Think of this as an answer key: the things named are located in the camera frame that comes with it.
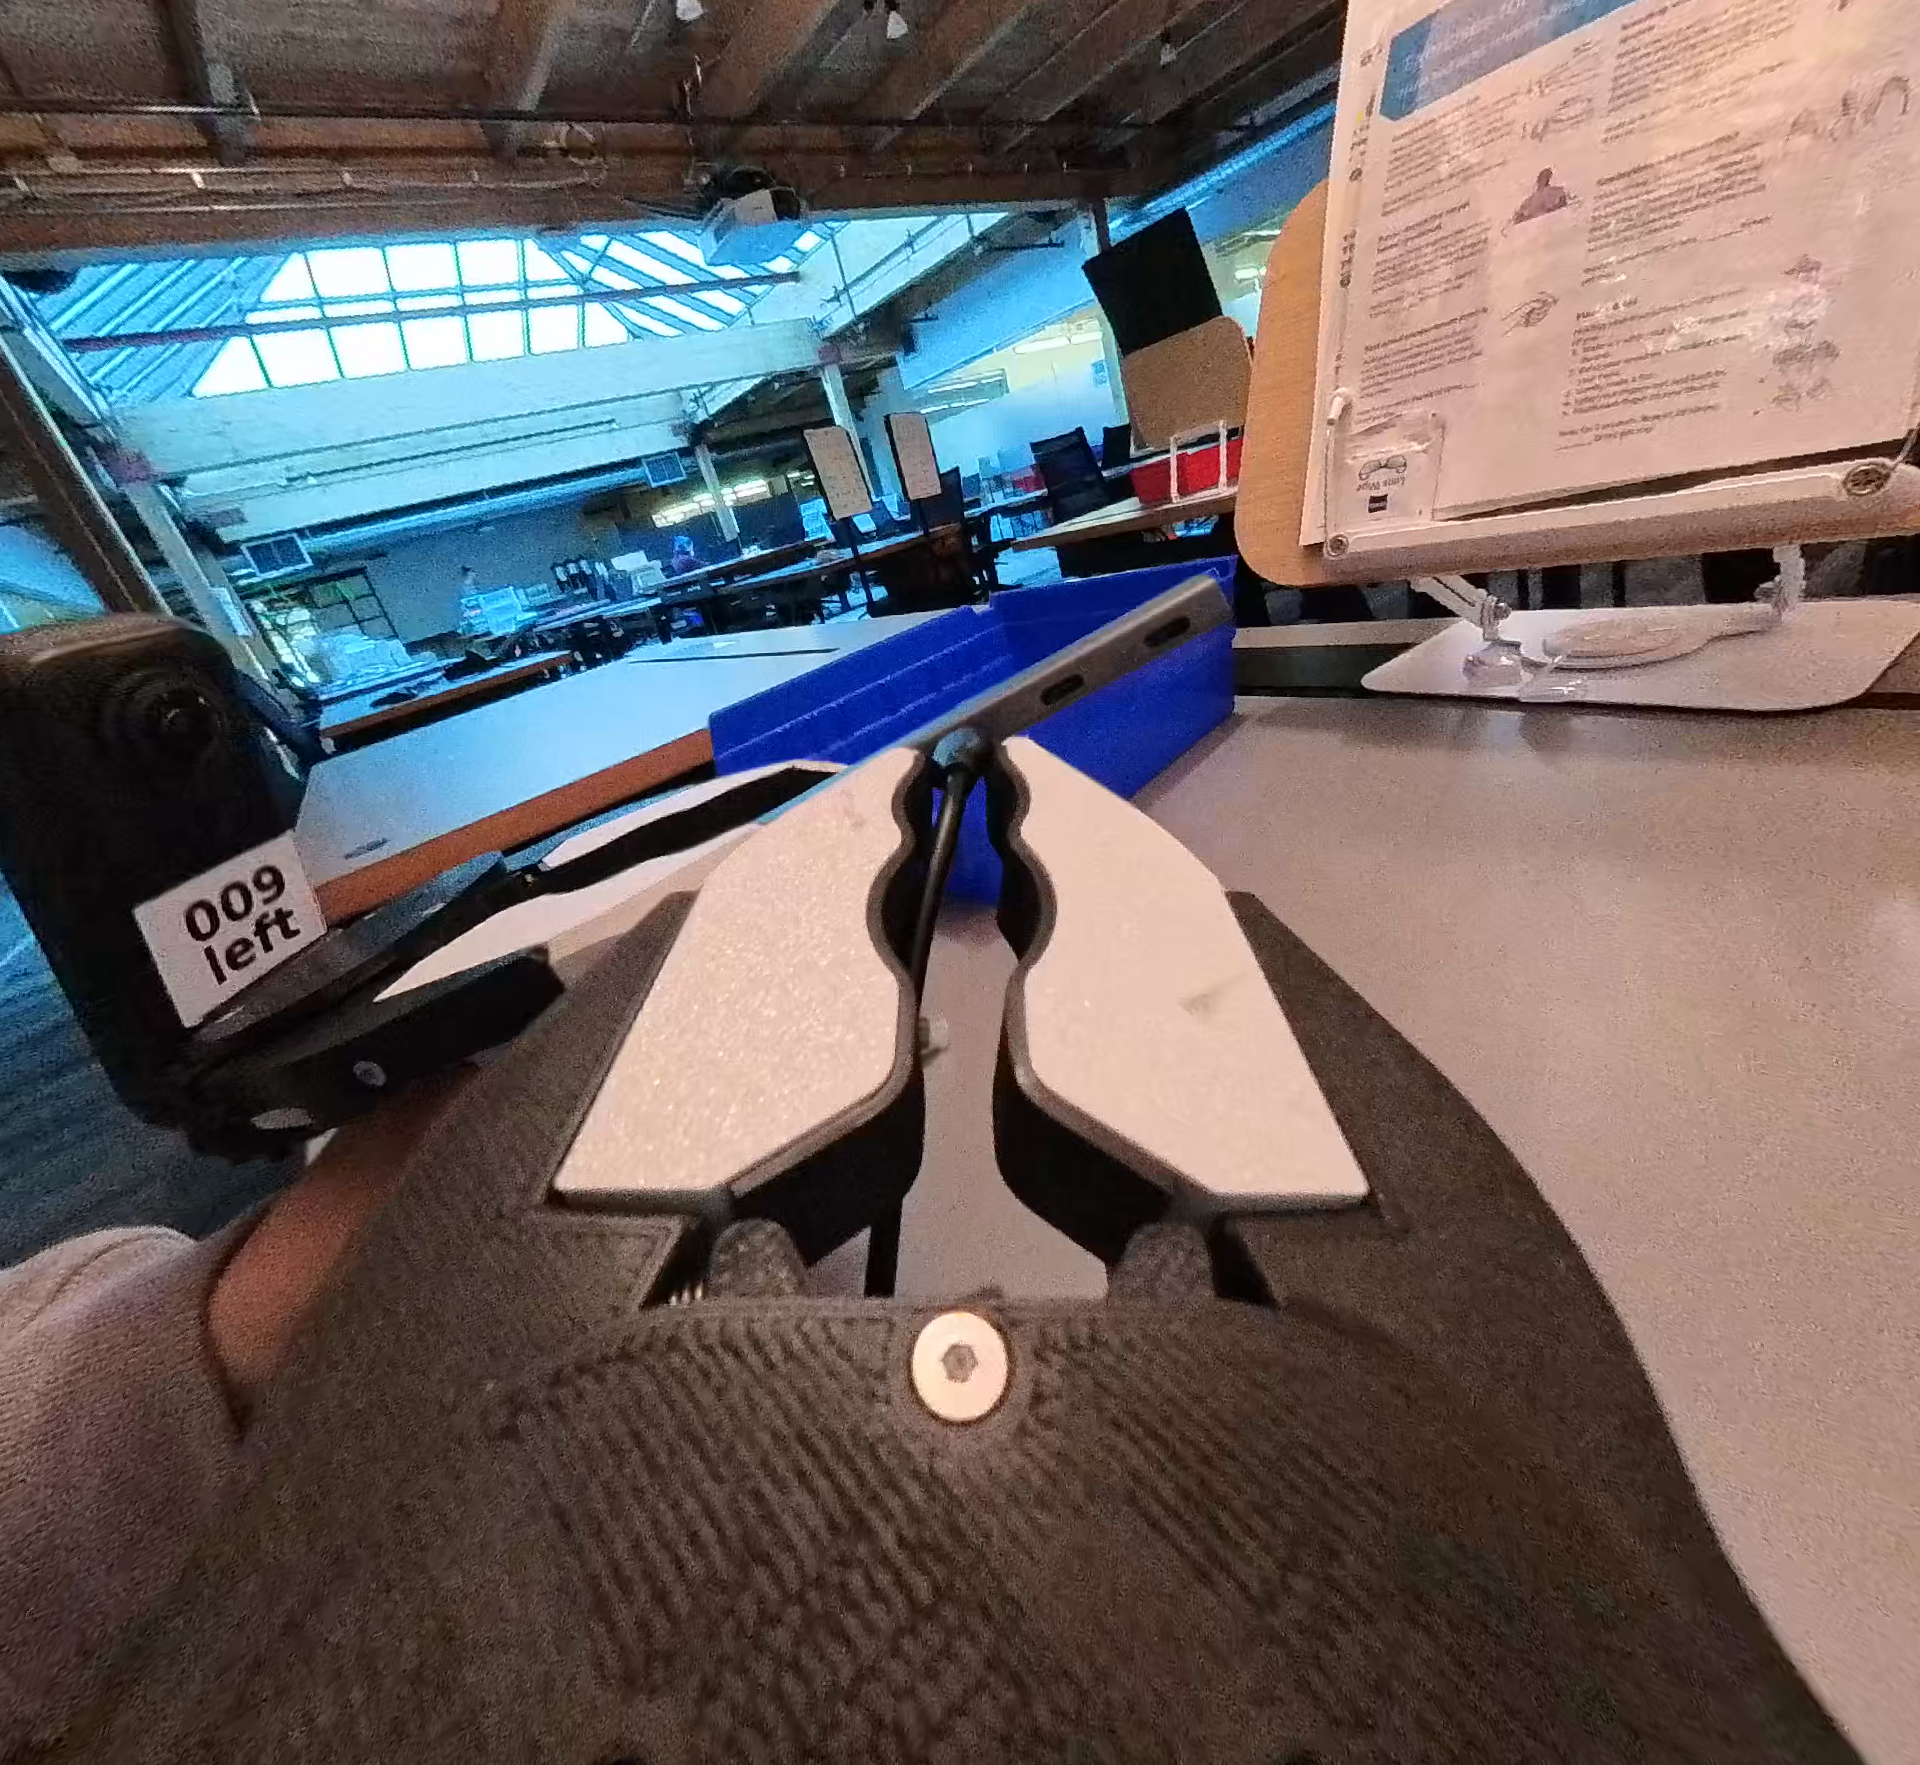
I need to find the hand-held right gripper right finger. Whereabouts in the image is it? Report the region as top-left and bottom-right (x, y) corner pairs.
(993, 738), (1373, 1243)

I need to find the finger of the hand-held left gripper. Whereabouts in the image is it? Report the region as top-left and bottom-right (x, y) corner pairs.
(380, 828), (752, 1006)
(520, 756), (849, 900)

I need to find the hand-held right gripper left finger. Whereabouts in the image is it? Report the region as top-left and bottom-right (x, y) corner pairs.
(556, 743), (924, 1223)

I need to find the blue storage bin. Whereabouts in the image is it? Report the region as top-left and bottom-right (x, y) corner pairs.
(708, 557), (1246, 900)

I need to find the dark grey USB hub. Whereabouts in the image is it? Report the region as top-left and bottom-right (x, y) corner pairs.
(864, 575), (1236, 1295)

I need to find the grey desk with brown edge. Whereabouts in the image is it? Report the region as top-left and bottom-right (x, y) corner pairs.
(292, 609), (970, 922)

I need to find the black office chair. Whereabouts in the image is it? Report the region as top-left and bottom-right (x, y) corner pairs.
(1022, 431), (1116, 527)

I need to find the small red storage bin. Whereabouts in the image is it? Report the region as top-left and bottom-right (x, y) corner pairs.
(1129, 431), (1246, 505)

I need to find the black and cardboard panel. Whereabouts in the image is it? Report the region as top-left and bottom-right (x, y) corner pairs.
(1081, 209), (1253, 452)

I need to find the printed instruction sheet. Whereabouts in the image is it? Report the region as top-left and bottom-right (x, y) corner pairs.
(1299, 0), (1920, 554)

